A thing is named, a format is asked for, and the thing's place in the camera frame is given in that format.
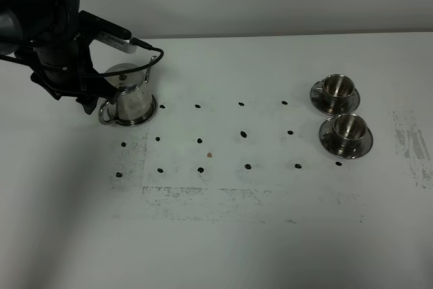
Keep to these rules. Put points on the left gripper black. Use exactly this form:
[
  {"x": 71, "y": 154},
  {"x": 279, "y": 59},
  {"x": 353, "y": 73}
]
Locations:
[{"x": 67, "y": 71}]

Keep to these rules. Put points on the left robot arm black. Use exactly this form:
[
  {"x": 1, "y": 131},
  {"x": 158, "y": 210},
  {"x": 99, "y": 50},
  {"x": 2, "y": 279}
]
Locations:
[{"x": 52, "y": 38}]

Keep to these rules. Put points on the teapot saucer stainless steel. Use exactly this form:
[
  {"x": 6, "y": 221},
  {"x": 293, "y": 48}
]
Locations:
[{"x": 142, "y": 119}]

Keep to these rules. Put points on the far stainless steel saucer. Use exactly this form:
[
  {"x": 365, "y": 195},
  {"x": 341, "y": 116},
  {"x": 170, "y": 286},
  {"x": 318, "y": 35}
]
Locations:
[{"x": 333, "y": 108}]

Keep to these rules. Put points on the near stainless steel saucer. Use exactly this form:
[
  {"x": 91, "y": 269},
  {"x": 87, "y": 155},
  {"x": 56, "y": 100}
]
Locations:
[{"x": 349, "y": 153}]

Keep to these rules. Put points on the far stainless steel teacup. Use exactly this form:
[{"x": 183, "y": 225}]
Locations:
[{"x": 333, "y": 90}]

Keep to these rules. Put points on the stainless steel teacup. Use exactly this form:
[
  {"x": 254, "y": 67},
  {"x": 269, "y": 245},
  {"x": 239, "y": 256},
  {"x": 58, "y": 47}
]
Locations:
[
  {"x": 345, "y": 131},
  {"x": 333, "y": 90}
]

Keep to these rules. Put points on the near stainless steel teacup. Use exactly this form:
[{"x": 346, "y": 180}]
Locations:
[{"x": 345, "y": 131}]

